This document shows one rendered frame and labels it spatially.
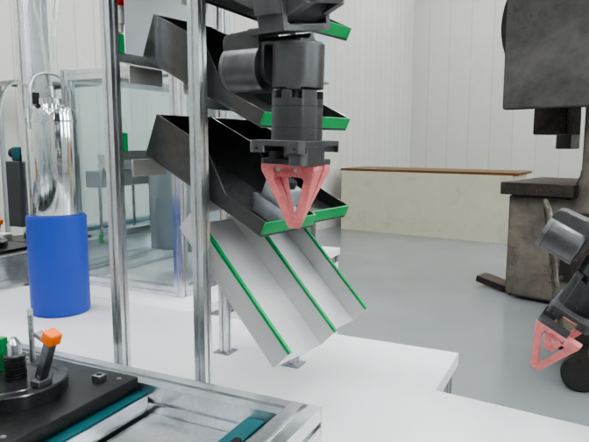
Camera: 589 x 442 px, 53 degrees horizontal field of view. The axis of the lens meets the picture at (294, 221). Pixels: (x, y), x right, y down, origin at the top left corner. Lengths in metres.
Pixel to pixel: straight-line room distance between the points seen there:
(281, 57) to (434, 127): 11.16
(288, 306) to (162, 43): 0.48
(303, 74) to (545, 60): 4.26
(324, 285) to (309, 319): 0.16
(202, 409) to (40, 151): 0.96
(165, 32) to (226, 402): 0.58
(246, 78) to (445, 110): 11.08
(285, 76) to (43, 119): 1.10
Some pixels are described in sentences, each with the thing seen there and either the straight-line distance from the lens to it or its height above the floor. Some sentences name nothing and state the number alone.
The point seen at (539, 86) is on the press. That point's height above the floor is 1.73.
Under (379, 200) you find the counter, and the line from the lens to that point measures 8.75.
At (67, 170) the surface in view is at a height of 1.25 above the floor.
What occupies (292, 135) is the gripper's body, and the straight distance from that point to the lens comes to 0.64.
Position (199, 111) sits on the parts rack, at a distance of 0.91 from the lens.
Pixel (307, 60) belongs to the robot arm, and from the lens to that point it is 0.65.
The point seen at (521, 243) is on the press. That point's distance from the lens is 5.30.
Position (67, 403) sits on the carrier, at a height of 0.97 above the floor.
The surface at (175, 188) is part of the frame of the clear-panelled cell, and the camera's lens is 1.79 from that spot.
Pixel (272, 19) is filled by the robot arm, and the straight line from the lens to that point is 0.64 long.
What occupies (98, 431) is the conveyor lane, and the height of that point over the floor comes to 0.93.
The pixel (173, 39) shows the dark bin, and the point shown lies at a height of 1.49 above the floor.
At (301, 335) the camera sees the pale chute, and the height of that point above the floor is 1.01.
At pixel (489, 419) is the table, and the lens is 1.11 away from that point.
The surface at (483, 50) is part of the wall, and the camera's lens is 11.62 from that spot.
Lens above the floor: 1.33
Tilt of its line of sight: 8 degrees down
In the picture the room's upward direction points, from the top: straight up
